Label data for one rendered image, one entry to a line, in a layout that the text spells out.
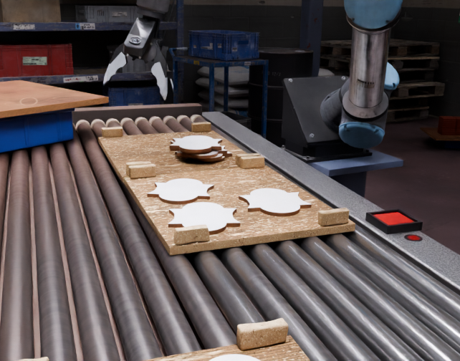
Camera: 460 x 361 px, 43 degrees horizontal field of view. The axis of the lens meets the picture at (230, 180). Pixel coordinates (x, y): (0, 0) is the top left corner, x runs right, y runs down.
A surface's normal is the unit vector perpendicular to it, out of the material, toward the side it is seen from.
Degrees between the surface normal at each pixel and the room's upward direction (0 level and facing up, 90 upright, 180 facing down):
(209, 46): 92
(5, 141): 90
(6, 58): 90
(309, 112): 46
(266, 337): 91
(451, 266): 0
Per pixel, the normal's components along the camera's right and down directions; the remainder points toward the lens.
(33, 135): 0.75, 0.21
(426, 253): 0.02, -0.96
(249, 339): 0.31, 0.20
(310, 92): 0.32, -0.46
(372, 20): -0.28, 0.71
